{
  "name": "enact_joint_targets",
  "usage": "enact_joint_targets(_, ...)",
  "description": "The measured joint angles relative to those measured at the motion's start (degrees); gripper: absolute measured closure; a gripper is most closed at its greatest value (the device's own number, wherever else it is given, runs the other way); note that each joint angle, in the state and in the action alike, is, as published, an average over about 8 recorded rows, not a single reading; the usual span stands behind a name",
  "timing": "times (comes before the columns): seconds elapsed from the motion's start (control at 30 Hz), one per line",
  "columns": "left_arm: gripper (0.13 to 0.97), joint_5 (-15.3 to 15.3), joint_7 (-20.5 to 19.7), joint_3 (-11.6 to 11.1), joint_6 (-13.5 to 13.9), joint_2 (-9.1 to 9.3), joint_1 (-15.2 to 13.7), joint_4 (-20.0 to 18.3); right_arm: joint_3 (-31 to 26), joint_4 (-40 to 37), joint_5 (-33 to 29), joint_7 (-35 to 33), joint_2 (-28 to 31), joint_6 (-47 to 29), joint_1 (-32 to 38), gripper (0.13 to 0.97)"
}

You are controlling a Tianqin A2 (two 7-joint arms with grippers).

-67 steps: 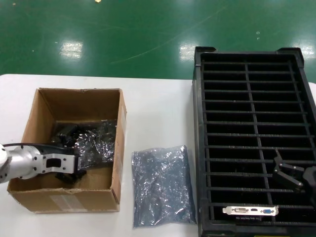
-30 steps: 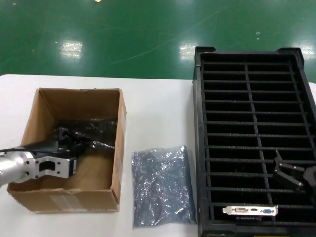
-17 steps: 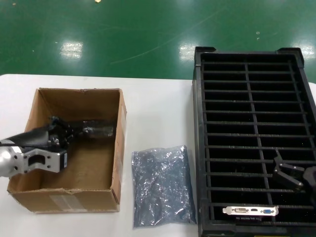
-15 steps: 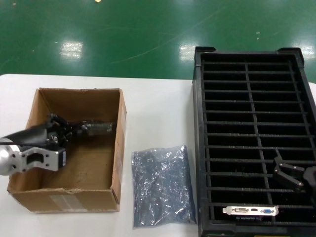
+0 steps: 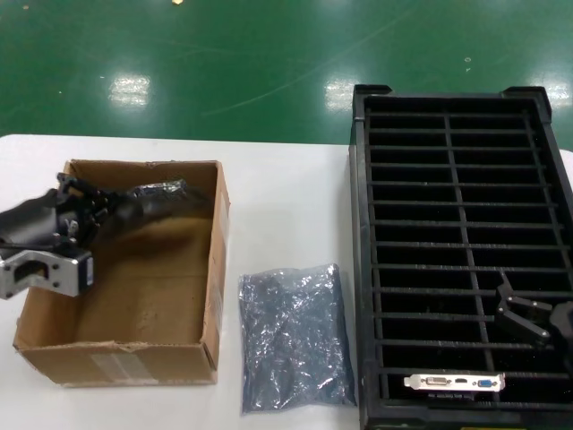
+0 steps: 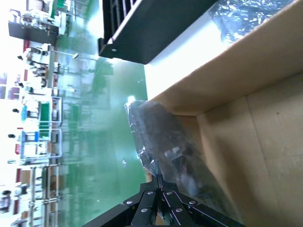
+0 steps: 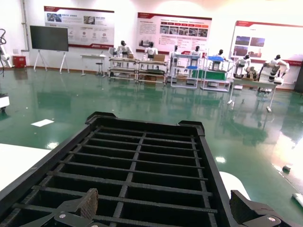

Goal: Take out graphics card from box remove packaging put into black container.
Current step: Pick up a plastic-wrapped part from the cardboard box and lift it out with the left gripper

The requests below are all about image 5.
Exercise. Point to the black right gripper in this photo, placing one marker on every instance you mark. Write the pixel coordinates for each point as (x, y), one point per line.
(564, 320)

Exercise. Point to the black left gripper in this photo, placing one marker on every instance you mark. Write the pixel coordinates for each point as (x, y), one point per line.
(31, 219)

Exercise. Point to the dark antistatic bubble bag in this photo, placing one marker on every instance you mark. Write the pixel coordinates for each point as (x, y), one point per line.
(147, 210)

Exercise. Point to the brown cardboard box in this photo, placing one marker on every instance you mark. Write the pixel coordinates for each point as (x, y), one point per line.
(147, 286)

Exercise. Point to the black slotted plastic container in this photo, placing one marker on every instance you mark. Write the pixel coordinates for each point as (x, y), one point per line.
(358, 224)

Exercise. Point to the crumpled grey antistatic bag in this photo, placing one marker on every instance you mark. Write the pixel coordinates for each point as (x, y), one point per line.
(295, 336)

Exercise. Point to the graphics card with silver bracket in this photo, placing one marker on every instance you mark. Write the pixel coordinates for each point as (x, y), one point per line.
(447, 382)

